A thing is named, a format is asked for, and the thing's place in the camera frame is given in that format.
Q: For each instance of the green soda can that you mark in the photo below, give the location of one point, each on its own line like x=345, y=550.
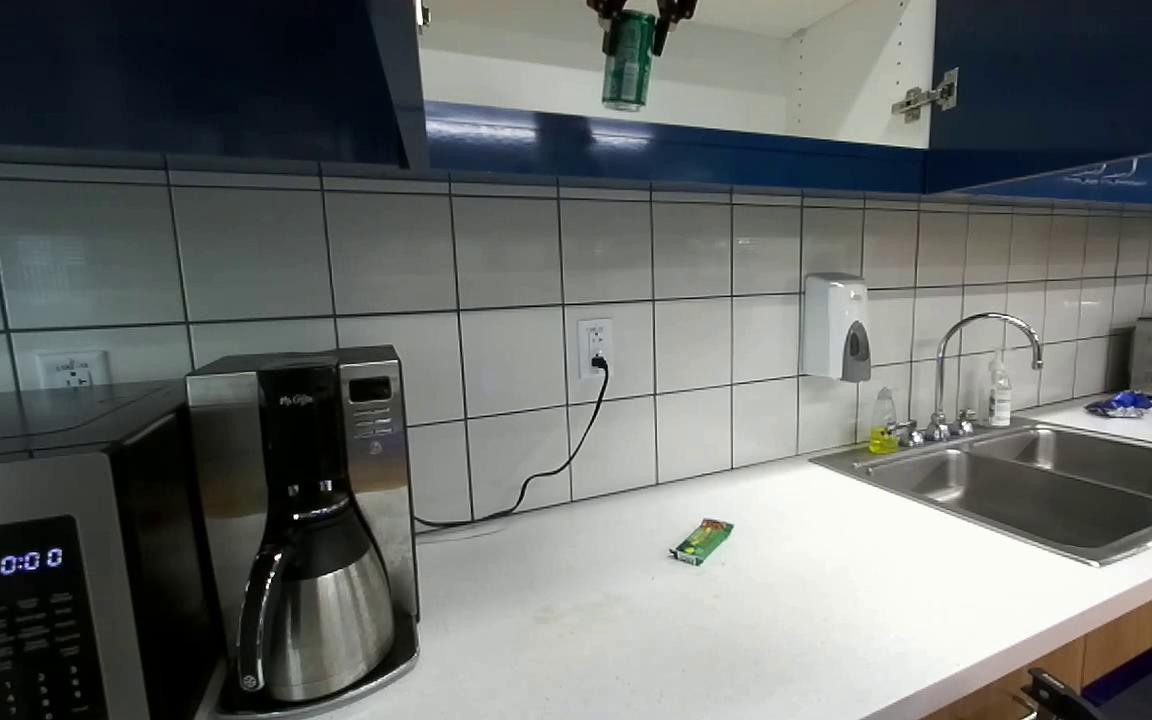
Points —
x=628, y=67

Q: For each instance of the metal cabinet hinge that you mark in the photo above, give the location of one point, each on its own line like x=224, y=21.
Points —
x=422, y=10
x=927, y=97

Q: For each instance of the chrome sink faucet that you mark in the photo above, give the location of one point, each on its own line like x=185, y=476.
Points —
x=955, y=341

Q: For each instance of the yellow dish soap bottle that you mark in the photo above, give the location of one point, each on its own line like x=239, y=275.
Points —
x=882, y=436

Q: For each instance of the small white pump bottle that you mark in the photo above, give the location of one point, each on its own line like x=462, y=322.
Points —
x=999, y=403

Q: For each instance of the black steel coffee maker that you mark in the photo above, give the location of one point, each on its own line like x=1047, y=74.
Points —
x=368, y=455

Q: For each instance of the green snack packet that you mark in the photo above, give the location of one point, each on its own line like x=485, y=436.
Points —
x=702, y=541

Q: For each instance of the blue plate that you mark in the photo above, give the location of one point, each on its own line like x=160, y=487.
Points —
x=1121, y=405

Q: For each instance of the stainless steel sink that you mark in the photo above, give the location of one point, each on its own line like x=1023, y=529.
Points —
x=1031, y=500

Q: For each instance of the stainless steel carafe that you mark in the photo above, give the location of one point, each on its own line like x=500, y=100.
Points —
x=322, y=621

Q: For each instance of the black microwave oven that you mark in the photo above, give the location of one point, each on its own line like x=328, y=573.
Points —
x=56, y=534

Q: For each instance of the wooden base cabinet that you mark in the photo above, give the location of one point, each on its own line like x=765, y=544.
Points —
x=1121, y=641

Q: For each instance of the white open wall cabinet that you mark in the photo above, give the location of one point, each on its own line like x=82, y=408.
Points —
x=762, y=82

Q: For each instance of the white wall outlet with plug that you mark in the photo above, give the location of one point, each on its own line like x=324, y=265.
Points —
x=592, y=341

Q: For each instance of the white wall soap dispenser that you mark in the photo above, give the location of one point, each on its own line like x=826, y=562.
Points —
x=835, y=322

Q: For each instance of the empty white wall outlet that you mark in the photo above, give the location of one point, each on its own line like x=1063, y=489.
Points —
x=73, y=371

